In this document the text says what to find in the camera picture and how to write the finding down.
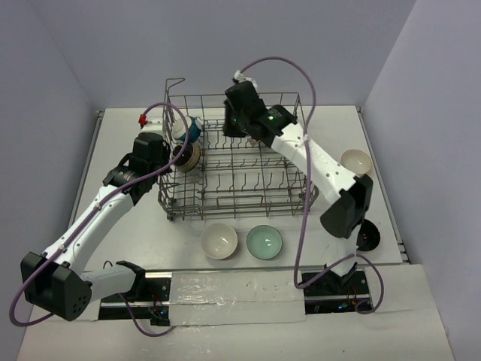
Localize dark teal white bowl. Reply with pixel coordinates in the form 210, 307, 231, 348
172, 115, 204, 143

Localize brown rimmed cream bowl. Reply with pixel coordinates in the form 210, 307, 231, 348
174, 143, 201, 173

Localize white ceramic bowl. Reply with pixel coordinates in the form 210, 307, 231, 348
201, 223, 238, 259

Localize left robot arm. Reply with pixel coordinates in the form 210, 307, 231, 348
19, 132, 171, 321

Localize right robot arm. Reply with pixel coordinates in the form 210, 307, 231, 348
223, 81, 373, 294

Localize white bowl orange rim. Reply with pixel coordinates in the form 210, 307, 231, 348
340, 149, 373, 175

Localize light green ceramic bowl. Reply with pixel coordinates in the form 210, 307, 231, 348
246, 225, 283, 260

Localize black ceramic bowl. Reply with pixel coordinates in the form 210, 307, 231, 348
356, 220, 380, 252

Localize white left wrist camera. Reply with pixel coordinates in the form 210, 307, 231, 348
138, 114, 165, 137

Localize grey wire dish rack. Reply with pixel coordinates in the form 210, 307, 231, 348
158, 78, 306, 221

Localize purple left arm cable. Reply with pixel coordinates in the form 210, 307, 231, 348
9, 102, 191, 335

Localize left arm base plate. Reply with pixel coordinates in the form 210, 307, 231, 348
98, 272, 172, 326

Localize aluminium mounting rail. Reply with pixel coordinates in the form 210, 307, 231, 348
144, 265, 331, 281

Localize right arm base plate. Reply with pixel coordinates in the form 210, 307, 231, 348
303, 268, 373, 314

